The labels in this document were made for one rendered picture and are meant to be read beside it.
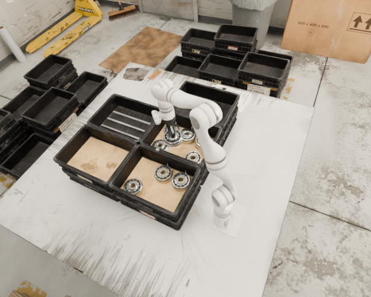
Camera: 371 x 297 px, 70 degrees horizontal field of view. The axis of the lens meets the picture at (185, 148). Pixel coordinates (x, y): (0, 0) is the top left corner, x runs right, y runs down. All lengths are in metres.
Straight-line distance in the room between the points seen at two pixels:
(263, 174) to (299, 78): 2.01
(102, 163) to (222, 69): 1.71
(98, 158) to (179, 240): 0.69
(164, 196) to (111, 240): 0.37
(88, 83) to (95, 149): 1.39
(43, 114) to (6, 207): 1.03
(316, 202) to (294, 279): 0.66
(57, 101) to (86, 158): 1.16
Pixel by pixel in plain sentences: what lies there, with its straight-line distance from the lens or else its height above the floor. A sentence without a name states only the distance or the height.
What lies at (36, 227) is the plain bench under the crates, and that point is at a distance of 1.78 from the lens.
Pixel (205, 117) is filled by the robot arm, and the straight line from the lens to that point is 0.94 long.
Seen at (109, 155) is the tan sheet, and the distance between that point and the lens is 1.67.
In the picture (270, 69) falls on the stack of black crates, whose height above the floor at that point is 0.49.
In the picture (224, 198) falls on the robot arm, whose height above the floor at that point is 1.03.
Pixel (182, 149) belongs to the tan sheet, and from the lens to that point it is 1.58.
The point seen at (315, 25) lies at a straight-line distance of 3.83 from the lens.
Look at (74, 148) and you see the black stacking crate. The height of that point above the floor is 0.86.
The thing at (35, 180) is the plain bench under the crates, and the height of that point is 0.70.
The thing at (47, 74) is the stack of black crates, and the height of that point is 0.49.
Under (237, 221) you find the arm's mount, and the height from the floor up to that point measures 0.70.
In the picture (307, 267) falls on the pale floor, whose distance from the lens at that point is 2.26.
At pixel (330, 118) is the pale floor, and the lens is 3.10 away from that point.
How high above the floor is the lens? 2.10
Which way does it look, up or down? 53 degrees down
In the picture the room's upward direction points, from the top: 8 degrees counter-clockwise
